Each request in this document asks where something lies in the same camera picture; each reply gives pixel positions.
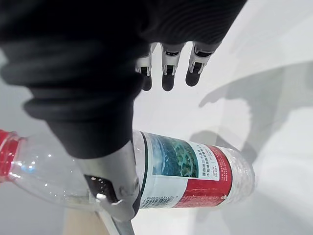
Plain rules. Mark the clear plastic bottle red cap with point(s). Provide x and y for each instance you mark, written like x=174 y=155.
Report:
x=171 y=171

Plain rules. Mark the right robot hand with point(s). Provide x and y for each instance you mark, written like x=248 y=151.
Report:
x=73 y=61

